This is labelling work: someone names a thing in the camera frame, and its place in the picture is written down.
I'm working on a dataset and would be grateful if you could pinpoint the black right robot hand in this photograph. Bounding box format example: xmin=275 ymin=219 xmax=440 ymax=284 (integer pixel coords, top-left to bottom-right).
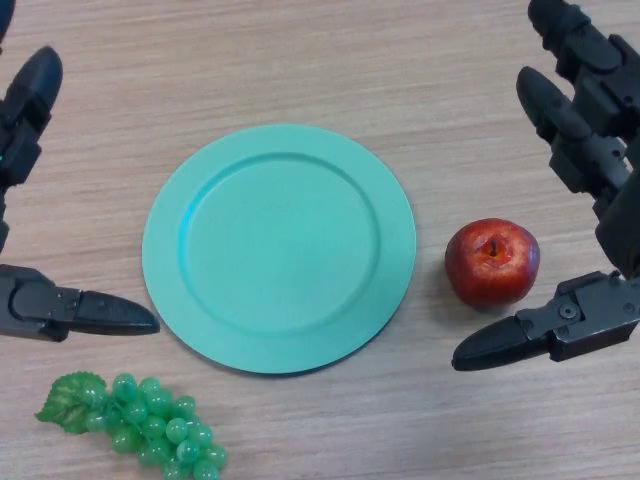
xmin=452 ymin=0 xmax=640 ymax=372

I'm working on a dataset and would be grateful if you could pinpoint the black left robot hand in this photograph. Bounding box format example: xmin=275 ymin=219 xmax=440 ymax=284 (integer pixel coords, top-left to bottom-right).
xmin=0 ymin=0 xmax=161 ymax=344

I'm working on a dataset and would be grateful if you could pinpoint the green grape bunch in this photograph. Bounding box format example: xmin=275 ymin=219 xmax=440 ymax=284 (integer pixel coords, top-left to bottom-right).
xmin=33 ymin=370 xmax=230 ymax=480

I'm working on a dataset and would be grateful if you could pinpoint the teal round plate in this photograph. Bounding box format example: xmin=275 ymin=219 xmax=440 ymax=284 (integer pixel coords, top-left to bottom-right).
xmin=141 ymin=123 xmax=417 ymax=376

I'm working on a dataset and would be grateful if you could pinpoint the red apple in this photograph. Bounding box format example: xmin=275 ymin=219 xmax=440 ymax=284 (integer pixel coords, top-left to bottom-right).
xmin=444 ymin=217 xmax=542 ymax=308

